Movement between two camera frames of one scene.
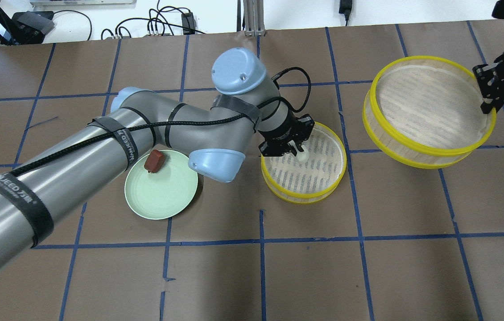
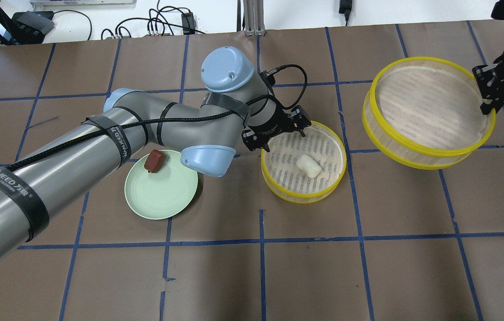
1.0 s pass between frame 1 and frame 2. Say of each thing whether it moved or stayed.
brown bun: stayed
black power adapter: stayed
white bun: moved
